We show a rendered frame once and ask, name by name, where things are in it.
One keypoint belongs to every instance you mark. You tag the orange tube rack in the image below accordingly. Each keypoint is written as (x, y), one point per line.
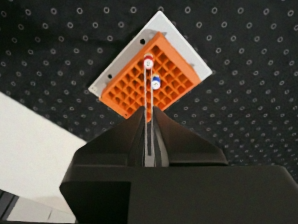
(126, 91)

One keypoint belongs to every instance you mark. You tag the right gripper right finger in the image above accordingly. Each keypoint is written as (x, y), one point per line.
(181, 147)

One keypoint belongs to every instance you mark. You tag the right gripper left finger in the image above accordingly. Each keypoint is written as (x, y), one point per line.
(117, 145)

